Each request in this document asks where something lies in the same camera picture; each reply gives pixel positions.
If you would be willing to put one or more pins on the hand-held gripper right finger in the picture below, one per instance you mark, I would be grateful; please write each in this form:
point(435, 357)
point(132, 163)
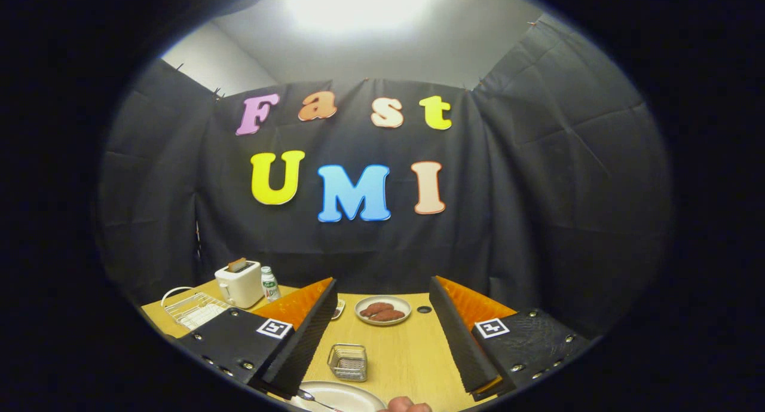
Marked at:
point(460, 340)

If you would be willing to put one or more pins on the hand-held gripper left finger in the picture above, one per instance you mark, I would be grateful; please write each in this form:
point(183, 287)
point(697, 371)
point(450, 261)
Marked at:
point(305, 340)

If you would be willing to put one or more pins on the beige round plate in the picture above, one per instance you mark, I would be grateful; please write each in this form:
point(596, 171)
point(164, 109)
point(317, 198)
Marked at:
point(349, 397)

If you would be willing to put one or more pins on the white divided dish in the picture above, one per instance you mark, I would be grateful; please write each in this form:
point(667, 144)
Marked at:
point(339, 309)

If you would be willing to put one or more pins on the beige plate with meat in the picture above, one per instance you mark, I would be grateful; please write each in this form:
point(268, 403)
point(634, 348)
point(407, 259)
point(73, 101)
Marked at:
point(382, 323)

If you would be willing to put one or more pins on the white bottle with green label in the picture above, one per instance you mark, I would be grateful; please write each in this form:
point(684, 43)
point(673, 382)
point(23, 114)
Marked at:
point(271, 287)

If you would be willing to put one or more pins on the red meat slice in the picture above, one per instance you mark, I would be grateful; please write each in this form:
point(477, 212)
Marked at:
point(376, 308)
point(389, 316)

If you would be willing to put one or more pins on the white toaster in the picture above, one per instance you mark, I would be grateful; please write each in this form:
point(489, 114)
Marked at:
point(242, 286)

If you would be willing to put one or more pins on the brown toast slice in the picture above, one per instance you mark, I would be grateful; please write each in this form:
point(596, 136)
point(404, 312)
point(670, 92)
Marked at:
point(237, 264)

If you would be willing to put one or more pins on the black backdrop cloth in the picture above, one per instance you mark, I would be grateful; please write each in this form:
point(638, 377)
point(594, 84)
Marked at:
point(538, 220)

